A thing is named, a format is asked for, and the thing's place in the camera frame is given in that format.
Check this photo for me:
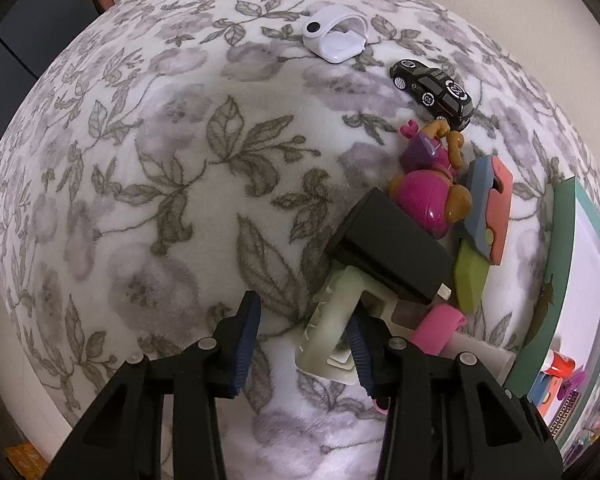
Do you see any gold patterned lighter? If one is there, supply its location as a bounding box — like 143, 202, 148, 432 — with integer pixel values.
547, 392, 581, 443

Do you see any black charger block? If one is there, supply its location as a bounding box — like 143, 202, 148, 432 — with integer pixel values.
324, 189, 455, 306

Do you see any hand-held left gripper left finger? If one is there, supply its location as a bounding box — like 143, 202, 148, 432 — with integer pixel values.
55, 291, 262, 480

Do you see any purple lighter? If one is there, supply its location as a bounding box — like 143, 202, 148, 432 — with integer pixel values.
555, 367, 588, 401

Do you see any red small bottle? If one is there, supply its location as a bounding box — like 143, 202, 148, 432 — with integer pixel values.
542, 351, 578, 381

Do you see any pink dog toy figure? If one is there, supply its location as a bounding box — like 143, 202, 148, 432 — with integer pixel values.
389, 119, 473, 238

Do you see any green-edged white box tray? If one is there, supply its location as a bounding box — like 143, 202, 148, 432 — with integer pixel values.
510, 177, 600, 461

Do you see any white charger block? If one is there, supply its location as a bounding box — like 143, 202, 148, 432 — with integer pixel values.
440, 332, 517, 386

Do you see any black toy car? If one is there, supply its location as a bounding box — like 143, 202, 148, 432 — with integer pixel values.
390, 59, 474, 130

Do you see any dark cabinet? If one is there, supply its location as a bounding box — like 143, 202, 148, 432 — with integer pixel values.
0, 0, 101, 91

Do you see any pink blue toy block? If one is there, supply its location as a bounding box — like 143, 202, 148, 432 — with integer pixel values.
452, 156, 514, 313

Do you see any cream plastic toy frame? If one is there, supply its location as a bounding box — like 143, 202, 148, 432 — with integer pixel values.
295, 265, 416, 386

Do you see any orange blue toy block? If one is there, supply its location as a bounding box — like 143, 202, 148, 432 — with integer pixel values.
527, 372, 563, 416

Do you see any pink toy car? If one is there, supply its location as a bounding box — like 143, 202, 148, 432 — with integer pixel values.
375, 306, 468, 413

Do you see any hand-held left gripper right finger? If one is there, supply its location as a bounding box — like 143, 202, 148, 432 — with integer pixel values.
345, 310, 565, 480

